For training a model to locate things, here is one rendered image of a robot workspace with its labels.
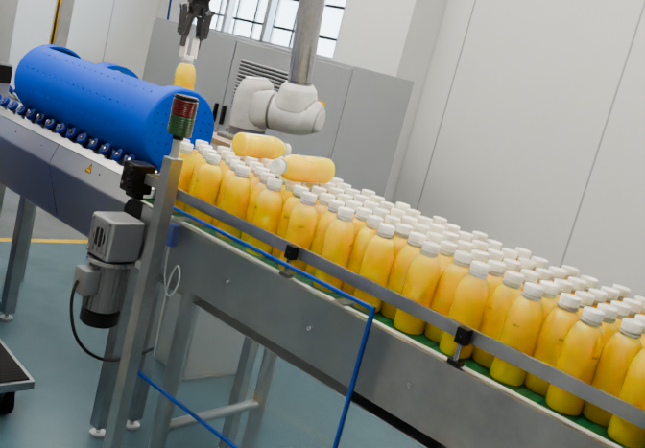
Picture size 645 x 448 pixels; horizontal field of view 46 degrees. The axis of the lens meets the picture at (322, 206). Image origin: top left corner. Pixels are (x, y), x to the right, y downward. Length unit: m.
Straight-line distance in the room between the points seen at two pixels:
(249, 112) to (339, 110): 1.05
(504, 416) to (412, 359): 0.23
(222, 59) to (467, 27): 1.64
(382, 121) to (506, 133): 0.95
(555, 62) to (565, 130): 0.43
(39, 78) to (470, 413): 2.05
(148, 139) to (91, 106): 0.31
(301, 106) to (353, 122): 1.16
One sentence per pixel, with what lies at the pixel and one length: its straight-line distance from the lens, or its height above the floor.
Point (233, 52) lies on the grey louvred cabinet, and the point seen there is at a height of 1.35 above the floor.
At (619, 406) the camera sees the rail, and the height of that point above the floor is 0.97.
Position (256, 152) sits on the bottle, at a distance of 2.25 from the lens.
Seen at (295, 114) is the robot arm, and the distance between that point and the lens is 3.05.
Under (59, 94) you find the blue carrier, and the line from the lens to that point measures 2.87.
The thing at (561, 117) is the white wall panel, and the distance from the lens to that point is 4.74.
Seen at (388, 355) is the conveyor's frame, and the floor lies 0.85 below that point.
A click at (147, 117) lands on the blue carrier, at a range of 2.44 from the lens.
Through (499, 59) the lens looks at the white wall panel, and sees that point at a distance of 5.05.
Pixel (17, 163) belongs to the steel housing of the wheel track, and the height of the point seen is 0.76.
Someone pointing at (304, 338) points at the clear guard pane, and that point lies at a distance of 1.76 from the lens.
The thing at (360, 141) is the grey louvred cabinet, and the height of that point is 1.05.
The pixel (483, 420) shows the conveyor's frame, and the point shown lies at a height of 0.83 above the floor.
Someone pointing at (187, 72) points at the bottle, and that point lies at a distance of 2.59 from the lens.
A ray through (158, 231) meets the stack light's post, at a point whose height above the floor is 0.91.
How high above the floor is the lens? 1.42
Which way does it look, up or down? 10 degrees down
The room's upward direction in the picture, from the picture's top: 14 degrees clockwise
